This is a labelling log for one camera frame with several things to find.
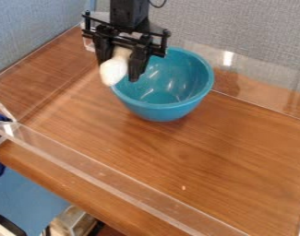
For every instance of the clear acrylic left bracket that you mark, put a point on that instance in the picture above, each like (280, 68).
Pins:
(7, 127)

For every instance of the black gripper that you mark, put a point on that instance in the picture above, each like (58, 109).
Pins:
(128, 29)

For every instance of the blue bowl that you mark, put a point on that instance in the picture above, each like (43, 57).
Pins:
(170, 89)

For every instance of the grey metal object below table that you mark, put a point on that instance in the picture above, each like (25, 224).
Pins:
(73, 222)

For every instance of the clear acrylic back barrier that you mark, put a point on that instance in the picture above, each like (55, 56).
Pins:
(248, 79)

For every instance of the clear acrylic front barrier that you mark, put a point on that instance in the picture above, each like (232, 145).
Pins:
(128, 204)

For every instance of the clear acrylic corner bracket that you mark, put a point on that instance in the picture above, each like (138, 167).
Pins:
(89, 44)

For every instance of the white brown toy mushroom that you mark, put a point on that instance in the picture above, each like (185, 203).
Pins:
(114, 68)

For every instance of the clear acrylic barrier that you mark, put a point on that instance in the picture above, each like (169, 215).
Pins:
(128, 204)
(248, 79)

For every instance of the black object bottom left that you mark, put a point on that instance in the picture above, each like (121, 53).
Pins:
(9, 229)

